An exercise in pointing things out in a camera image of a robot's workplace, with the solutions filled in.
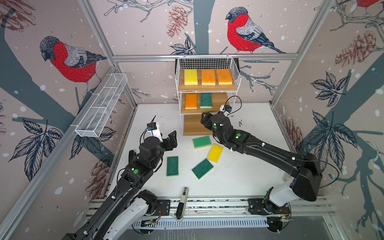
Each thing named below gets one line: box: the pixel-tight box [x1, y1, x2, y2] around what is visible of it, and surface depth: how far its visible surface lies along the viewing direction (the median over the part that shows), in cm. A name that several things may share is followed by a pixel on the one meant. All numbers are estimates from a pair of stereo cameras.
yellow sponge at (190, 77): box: [184, 69, 198, 86], surface depth 76 cm
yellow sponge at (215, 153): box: [207, 143, 224, 164], surface depth 94 cm
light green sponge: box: [192, 135, 212, 150], surface depth 99 cm
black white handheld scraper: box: [175, 186, 189, 222], surface depth 71 cm
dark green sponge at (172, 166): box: [166, 156, 179, 177], surface depth 87 cm
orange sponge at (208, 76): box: [201, 69, 216, 85], surface depth 76 cm
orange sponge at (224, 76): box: [217, 69, 233, 85], surface depth 76 cm
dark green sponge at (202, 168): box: [191, 158, 214, 180], surface depth 87 cm
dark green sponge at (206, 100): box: [200, 93, 212, 109], surface depth 89 cm
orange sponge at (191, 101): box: [185, 93, 197, 110], surface depth 89 cm
